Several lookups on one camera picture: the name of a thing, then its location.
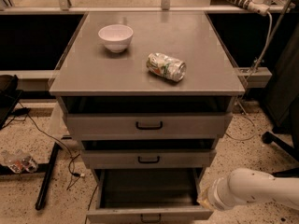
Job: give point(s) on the grey drawer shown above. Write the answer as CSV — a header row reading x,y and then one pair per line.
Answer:
x,y
86,127
147,196
157,158

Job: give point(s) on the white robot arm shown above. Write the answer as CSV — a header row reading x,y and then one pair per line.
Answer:
x,y
245,186

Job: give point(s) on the grey drawer cabinet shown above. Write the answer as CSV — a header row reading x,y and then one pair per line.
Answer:
x,y
94,80

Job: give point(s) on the crushed soda can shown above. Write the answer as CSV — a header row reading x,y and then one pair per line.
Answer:
x,y
167,67

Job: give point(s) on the white ceramic bowl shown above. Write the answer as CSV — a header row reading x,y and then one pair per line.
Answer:
x,y
116,37

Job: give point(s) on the black floor stand bar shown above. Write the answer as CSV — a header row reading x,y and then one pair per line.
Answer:
x,y
49,167

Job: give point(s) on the black bag at left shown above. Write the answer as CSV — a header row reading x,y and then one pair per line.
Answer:
x,y
9,97

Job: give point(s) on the clear plastic bottles pack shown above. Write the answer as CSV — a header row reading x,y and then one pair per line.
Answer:
x,y
19,162

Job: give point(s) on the white power strip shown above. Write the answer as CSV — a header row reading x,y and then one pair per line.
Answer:
x,y
256,6

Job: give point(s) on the black office chair base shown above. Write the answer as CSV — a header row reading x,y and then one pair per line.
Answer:
x,y
269,138

